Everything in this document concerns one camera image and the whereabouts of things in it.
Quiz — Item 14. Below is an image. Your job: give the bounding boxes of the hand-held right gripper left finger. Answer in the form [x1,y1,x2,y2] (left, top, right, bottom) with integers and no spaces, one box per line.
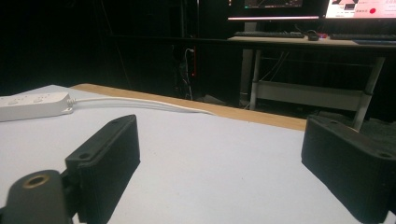
[64,114,141,224]

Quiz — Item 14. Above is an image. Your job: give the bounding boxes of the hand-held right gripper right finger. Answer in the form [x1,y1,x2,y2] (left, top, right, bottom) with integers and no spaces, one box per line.
[301,114,396,224]

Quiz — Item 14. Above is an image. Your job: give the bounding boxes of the white power strip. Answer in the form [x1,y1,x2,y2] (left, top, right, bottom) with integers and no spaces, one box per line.
[0,91,75,123]

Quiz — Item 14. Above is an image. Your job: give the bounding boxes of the white table mat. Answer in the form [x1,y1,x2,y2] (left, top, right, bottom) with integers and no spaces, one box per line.
[0,84,396,224]

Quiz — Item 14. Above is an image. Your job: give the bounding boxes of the black keyboard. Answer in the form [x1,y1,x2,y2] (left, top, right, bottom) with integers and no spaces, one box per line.
[233,31,305,39]
[329,33,396,41]

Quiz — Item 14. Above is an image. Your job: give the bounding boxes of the bright computer monitor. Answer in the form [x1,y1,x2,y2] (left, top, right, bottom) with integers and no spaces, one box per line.
[324,0,396,20]

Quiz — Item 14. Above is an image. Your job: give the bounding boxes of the dark computer monitor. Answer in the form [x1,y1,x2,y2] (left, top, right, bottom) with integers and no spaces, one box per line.
[227,0,330,21]

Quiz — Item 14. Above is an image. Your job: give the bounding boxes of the white power strip cable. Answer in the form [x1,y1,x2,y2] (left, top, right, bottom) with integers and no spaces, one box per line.
[66,96,216,116]

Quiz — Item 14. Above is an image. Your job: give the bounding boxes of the wooden desk with metal frame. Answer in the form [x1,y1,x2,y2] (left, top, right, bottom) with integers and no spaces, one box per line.
[227,35,396,132]

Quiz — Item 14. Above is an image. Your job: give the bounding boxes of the hanging cables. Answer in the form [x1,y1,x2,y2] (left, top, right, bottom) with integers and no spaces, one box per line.
[177,46,198,101]

